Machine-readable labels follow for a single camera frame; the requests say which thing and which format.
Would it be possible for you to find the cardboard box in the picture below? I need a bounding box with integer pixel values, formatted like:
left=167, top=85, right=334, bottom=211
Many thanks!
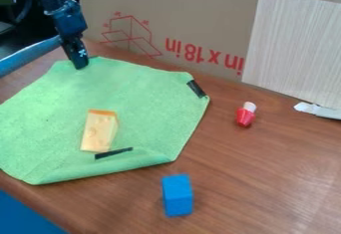
left=77, top=0, right=341, bottom=83

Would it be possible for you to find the yellow toy cheese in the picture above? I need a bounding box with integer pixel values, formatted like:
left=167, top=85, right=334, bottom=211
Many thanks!
left=78, top=109, right=121, bottom=153

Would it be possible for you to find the blue block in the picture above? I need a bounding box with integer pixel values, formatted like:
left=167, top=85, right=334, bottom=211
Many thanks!
left=160, top=173, right=195, bottom=218

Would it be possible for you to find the red toy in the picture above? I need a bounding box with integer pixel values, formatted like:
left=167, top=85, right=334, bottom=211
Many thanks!
left=234, top=101, right=259, bottom=128

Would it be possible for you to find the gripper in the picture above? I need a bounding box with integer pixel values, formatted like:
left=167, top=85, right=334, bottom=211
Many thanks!
left=42, top=0, right=91, bottom=71

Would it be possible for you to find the green cloth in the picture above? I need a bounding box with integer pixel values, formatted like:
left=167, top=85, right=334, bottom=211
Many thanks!
left=0, top=56, right=212, bottom=186

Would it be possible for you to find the white paper scrap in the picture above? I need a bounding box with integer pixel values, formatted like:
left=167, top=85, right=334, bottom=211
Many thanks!
left=291, top=102, right=341, bottom=120

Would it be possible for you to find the wooden board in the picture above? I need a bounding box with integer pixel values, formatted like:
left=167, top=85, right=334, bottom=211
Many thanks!
left=240, top=0, right=341, bottom=110

